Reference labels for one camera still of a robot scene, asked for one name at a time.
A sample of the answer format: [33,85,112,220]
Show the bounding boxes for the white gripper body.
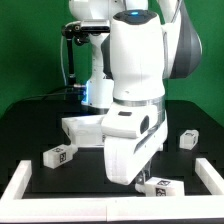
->
[101,103,168,185]

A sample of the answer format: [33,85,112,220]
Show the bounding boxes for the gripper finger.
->
[136,171,149,184]

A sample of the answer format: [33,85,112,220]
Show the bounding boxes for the white square tabletop part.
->
[62,115,105,147]

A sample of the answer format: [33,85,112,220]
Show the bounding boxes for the white U-shaped fence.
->
[0,158,224,223]

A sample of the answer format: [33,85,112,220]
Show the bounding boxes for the black cables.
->
[13,84,88,103]

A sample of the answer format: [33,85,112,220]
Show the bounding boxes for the black camera on stand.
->
[61,19,110,86]

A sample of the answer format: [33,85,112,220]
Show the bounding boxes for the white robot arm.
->
[69,0,202,185]

